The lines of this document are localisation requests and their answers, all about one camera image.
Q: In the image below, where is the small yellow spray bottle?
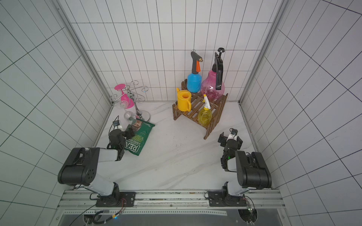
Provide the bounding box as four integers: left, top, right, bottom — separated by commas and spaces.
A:
198, 94, 212, 127

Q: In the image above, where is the pink pressure sprayer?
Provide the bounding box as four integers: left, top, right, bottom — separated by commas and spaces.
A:
201, 48, 225, 100

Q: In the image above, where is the yellow watering can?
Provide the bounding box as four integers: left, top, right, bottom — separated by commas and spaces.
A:
176, 88, 192, 112

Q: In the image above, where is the blue spray bottle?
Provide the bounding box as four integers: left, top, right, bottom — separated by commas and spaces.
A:
187, 51, 203, 93

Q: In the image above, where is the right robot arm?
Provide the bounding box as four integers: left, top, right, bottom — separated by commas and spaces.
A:
218, 130, 272, 206

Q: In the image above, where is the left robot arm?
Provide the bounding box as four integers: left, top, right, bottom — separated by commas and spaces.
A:
58, 128, 136, 207

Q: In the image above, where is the wooden slatted shelf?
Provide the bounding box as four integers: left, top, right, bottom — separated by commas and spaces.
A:
172, 92, 228, 140

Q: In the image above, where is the clear wine glass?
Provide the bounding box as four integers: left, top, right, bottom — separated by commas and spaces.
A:
123, 111, 137, 124

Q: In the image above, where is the green chips bag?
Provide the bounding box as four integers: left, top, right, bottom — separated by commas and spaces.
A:
125, 119, 155, 156

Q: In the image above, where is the metal wine glass rack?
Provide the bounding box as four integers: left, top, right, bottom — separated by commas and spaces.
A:
110, 81, 151, 121

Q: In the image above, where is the pink wine glass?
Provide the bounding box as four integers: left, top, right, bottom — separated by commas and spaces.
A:
112, 84, 134, 109

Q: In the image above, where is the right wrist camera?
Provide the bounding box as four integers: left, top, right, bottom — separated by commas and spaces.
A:
228, 128, 238, 140

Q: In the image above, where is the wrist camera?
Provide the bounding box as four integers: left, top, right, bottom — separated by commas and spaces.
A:
228, 128, 238, 140
112, 116, 123, 130

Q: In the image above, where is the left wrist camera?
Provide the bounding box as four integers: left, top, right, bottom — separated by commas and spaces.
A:
112, 116, 123, 130

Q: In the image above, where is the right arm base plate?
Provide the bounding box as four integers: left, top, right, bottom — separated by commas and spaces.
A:
204, 190, 247, 207

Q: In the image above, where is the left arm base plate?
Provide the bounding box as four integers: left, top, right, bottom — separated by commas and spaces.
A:
95, 192, 136, 208

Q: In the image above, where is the aluminium mounting rail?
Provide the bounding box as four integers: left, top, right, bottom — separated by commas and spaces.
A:
58, 189, 285, 215

